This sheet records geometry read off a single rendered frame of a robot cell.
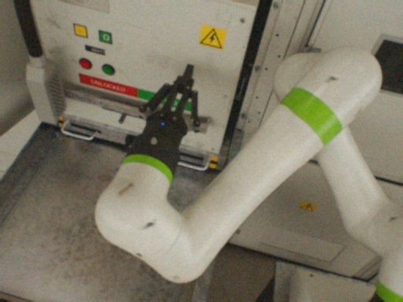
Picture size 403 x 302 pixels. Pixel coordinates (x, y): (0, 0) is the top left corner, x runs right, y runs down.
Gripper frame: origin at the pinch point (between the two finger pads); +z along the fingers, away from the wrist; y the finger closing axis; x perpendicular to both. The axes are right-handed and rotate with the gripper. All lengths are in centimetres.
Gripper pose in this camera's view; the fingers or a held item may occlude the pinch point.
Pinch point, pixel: (186, 79)
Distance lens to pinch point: 84.5
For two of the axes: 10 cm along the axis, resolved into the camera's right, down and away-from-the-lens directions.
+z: 2.4, -7.4, 6.2
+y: 9.6, 2.6, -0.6
